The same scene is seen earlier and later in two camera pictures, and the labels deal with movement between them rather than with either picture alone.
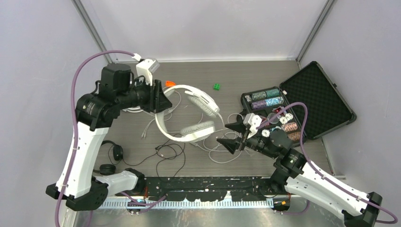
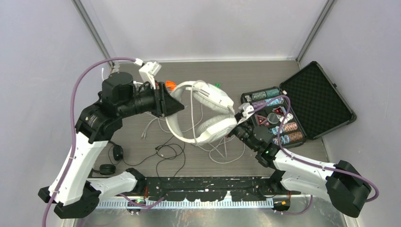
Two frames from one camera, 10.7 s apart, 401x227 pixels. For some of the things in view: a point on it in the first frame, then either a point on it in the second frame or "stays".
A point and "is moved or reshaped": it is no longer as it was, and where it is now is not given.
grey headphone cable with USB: (219, 137) -> (209, 150)
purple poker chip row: (258, 104) stays
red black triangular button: (278, 109) stays
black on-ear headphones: (108, 169) stays
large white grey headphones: (198, 132) is moved or reshaped
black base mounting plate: (210, 188) stays
